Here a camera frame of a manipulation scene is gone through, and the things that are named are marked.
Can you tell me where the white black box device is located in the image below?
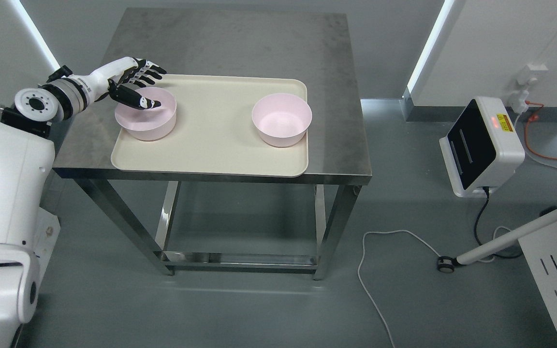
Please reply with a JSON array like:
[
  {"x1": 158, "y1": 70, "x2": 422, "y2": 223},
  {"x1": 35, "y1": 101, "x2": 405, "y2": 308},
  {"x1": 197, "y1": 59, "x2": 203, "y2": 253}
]
[{"x1": 439, "y1": 96, "x2": 525, "y2": 198}]

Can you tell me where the white cart leg with caster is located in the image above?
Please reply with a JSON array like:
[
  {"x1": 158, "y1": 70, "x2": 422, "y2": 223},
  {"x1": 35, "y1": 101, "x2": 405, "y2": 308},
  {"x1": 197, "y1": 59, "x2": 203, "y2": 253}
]
[{"x1": 436, "y1": 209, "x2": 557, "y2": 273}]

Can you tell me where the white wall socket plug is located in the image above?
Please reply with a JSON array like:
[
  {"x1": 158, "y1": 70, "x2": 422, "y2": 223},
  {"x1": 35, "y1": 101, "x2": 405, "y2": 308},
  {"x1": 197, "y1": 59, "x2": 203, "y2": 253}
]
[{"x1": 508, "y1": 63, "x2": 549, "y2": 115}]

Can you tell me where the pink bowl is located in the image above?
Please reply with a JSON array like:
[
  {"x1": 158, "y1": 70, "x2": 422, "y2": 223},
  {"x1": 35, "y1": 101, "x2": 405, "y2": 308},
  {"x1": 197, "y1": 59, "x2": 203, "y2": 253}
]
[
  {"x1": 115, "y1": 87, "x2": 177, "y2": 141},
  {"x1": 251, "y1": 93, "x2": 312, "y2": 147}
]

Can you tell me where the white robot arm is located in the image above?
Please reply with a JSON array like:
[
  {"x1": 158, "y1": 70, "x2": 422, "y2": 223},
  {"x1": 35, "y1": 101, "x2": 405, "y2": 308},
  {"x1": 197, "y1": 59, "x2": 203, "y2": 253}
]
[{"x1": 0, "y1": 66, "x2": 110, "y2": 348}]

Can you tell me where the white sign board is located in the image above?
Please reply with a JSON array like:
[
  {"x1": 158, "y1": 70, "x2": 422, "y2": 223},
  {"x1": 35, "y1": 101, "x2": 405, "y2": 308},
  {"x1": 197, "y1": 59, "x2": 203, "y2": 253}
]
[{"x1": 32, "y1": 207, "x2": 60, "y2": 283}]

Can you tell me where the stainless steel table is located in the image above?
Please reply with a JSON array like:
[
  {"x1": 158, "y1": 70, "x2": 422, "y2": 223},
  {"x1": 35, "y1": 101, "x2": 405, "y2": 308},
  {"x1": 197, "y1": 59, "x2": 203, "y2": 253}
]
[{"x1": 54, "y1": 7, "x2": 373, "y2": 280}]

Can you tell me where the black power cable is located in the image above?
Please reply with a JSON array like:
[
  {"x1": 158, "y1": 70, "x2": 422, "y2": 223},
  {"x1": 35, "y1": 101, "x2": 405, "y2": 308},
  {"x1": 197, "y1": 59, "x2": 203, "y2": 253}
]
[{"x1": 474, "y1": 187, "x2": 523, "y2": 259}]

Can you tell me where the white floor cable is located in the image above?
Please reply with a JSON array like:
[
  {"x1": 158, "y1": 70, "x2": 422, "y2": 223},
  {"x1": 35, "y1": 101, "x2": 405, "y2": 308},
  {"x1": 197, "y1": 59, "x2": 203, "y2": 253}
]
[{"x1": 357, "y1": 230, "x2": 497, "y2": 348}]

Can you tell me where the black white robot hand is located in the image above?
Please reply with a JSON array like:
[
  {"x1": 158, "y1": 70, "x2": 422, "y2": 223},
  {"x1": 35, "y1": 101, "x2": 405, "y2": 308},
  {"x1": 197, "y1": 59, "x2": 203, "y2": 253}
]
[{"x1": 91, "y1": 57, "x2": 167, "y2": 110}]

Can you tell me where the orange cable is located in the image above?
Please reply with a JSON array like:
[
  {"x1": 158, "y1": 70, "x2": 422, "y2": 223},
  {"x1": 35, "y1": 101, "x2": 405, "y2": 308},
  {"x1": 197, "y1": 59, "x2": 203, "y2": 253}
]
[{"x1": 523, "y1": 101, "x2": 557, "y2": 165}]

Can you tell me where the beige plastic tray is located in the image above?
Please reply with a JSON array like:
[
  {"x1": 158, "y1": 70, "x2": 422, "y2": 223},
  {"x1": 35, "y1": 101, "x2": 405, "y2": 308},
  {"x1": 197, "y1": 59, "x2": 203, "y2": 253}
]
[{"x1": 110, "y1": 74, "x2": 308, "y2": 178}]

